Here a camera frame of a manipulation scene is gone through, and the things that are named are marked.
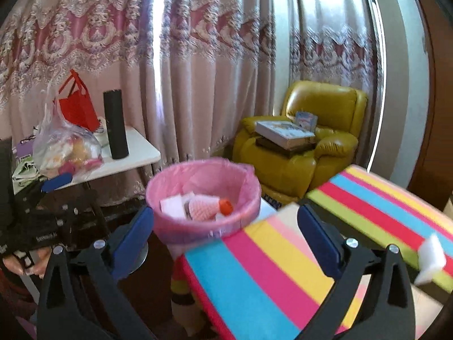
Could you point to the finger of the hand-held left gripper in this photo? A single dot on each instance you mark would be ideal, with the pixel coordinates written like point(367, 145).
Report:
point(56, 180)
point(70, 203)

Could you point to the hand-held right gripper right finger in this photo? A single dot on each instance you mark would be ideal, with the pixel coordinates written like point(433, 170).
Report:
point(318, 237)

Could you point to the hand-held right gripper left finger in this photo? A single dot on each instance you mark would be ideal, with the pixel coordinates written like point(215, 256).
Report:
point(134, 237)

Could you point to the pink foam fruit net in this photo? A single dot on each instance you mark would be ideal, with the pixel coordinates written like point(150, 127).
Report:
point(201, 209)

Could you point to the pink-lined trash bin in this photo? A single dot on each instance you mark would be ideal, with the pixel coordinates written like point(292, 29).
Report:
point(201, 184)

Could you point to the orange round object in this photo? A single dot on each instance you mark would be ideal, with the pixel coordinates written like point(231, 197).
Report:
point(226, 206)

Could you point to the person's left forearm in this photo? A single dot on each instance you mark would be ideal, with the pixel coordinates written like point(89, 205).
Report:
point(10, 290)

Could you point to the person's left hand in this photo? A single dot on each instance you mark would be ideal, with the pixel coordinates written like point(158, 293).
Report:
point(24, 262)

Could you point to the clear plastic bag of toys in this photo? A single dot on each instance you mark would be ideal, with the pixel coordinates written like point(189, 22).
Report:
point(67, 148)

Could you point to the purple paper card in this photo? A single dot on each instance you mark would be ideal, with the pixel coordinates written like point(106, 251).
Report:
point(24, 152)

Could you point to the rainbow striped tablecloth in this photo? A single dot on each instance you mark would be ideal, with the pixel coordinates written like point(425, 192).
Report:
point(265, 265)

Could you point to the yellow leather armchair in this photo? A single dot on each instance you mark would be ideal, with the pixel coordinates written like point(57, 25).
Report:
point(318, 163)

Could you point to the red gift bag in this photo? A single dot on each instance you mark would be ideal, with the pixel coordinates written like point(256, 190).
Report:
point(78, 106)

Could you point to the black cylinder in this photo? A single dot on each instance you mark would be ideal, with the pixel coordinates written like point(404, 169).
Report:
point(115, 124)

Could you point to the white side table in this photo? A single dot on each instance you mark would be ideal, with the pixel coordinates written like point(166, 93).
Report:
point(136, 148)

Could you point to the large flat printed box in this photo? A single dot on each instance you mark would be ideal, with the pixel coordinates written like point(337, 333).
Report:
point(283, 132)

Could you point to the crumpled white tissue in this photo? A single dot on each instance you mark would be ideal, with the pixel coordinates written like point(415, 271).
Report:
point(430, 258)

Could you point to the small blue printed box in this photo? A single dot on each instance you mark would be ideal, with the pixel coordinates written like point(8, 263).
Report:
point(306, 119)

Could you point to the wide pink lace curtain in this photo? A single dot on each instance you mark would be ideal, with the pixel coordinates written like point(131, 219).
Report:
point(106, 42)

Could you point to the brown wooden wardrobe panel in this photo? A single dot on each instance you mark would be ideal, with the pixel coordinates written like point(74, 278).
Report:
point(439, 95)

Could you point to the narrow pink lace curtain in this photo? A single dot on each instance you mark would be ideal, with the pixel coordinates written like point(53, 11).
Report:
point(332, 42)

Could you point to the clear round pedestal base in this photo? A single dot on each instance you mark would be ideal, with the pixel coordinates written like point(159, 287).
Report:
point(141, 255)

